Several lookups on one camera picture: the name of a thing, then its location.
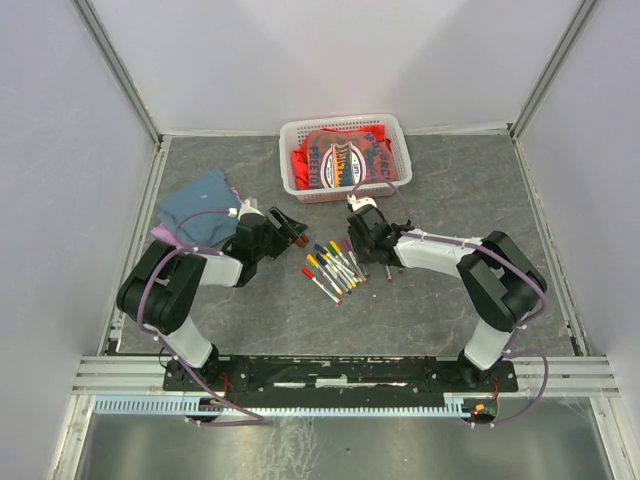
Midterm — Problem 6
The brown pen cap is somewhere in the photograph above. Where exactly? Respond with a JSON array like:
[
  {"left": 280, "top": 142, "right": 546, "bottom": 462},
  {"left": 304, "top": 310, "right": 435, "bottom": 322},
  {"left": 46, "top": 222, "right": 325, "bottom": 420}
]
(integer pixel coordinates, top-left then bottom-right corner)
[{"left": 295, "top": 236, "right": 308, "bottom": 248}]

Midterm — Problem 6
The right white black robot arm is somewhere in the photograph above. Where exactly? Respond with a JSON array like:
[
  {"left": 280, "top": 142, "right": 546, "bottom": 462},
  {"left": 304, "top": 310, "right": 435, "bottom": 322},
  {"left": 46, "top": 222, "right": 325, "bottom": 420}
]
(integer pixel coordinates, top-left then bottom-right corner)
[{"left": 347, "top": 204, "right": 548, "bottom": 391}]

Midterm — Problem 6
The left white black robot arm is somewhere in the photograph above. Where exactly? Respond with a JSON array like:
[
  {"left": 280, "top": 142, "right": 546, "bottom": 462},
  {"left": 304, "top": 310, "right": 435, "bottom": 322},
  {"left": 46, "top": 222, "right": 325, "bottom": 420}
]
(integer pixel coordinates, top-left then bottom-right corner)
[{"left": 116, "top": 198, "right": 308, "bottom": 390}]

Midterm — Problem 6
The yellow cap marker pen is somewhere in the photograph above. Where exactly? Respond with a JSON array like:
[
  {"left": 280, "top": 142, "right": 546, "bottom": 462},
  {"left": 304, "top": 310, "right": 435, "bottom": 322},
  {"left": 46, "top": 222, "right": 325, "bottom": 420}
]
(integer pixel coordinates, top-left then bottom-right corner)
[{"left": 306, "top": 254, "right": 350, "bottom": 295}]

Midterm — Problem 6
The blue cap marker pen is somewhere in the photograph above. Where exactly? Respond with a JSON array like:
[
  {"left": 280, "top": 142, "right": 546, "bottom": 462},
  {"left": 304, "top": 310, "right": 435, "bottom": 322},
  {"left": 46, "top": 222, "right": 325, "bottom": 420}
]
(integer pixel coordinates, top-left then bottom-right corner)
[{"left": 314, "top": 244, "right": 357, "bottom": 289}]

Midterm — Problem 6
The red cap marker pen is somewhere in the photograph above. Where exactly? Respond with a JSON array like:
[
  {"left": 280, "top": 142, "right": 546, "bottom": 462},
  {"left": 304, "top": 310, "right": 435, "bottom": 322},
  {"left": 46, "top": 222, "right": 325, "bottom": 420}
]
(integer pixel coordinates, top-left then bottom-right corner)
[{"left": 301, "top": 267, "right": 342, "bottom": 305}]

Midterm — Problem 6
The blue folded cloth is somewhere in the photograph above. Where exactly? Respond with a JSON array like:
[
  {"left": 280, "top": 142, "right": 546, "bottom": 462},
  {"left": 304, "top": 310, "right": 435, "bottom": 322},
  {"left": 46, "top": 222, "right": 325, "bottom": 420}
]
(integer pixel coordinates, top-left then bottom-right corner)
[{"left": 157, "top": 169, "right": 240, "bottom": 247}]

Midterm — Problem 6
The white plastic basket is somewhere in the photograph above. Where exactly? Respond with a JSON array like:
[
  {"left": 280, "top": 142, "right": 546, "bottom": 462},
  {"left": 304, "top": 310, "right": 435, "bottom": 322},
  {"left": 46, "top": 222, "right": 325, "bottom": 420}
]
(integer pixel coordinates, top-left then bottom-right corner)
[{"left": 279, "top": 114, "right": 413, "bottom": 203}]

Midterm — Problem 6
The orange printed t-shirt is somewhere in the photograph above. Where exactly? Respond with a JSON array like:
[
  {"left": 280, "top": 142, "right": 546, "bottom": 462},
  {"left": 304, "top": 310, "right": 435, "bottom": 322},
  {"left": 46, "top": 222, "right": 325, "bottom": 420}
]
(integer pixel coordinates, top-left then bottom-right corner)
[{"left": 291, "top": 124, "right": 398, "bottom": 190}]

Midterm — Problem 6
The pink folded cloth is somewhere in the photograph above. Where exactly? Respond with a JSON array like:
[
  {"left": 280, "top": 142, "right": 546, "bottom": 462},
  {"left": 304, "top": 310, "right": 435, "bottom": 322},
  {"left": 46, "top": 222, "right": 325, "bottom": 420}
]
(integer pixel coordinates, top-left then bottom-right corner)
[{"left": 150, "top": 185, "right": 246, "bottom": 246}]

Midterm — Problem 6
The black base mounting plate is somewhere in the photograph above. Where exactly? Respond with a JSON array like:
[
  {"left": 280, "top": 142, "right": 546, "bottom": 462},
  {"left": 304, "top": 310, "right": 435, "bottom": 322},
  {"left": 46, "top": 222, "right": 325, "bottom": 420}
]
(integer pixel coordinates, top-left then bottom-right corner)
[{"left": 162, "top": 353, "right": 519, "bottom": 405}]

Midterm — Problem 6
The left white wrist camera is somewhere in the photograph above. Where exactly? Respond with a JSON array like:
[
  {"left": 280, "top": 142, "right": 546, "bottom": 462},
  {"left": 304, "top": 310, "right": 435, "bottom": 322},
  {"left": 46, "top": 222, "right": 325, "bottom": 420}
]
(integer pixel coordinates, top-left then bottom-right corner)
[{"left": 227, "top": 197, "right": 264, "bottom": 223}]

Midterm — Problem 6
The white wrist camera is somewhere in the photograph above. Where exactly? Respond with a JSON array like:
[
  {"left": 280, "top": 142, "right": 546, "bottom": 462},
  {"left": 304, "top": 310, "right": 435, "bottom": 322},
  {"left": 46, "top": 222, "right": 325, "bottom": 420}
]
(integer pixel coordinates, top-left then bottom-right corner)
[
  {"left": 227, "top": 197, "right": 264, "bottom": 223},
  {"left": 347, "top": 194, "right": 377, "bottom": 212}
]

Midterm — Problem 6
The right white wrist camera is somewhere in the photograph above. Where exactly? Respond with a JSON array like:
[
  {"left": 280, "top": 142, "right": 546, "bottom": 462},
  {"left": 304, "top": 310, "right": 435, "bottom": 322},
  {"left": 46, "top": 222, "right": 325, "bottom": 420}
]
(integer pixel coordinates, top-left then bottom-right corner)
[{"left": 347, "top": 194, "right": 377, "bottom": 212}]

